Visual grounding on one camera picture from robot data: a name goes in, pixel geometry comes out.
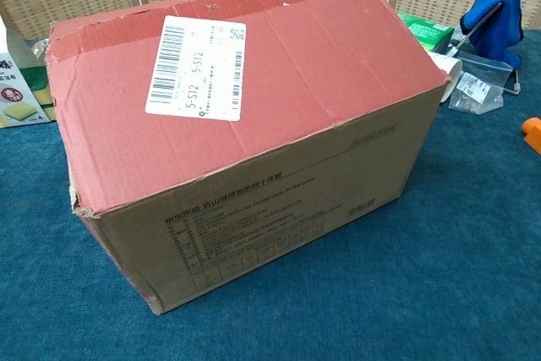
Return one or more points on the large brown cardboard box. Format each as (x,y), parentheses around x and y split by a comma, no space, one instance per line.
(270,132)

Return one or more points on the green box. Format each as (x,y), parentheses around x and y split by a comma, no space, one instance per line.
(427,31)

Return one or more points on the blue table cover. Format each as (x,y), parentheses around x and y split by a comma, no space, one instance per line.
(380,272)

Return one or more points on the white paper cup stack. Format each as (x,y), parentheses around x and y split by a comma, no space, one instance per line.
(450,71)

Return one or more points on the grey clip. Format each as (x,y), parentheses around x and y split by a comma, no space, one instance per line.
(456,35)

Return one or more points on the clear zip bag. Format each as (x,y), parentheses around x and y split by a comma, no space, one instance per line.
(482,82)

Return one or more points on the metal tray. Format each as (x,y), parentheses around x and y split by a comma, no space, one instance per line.
(42,50)

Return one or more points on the sponge pack carton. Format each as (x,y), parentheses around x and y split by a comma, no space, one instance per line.
(17,94)

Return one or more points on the orange purple toy block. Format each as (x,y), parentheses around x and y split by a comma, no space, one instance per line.
(533,135)

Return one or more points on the blue cloth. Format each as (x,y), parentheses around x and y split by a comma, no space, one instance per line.
(501,10)

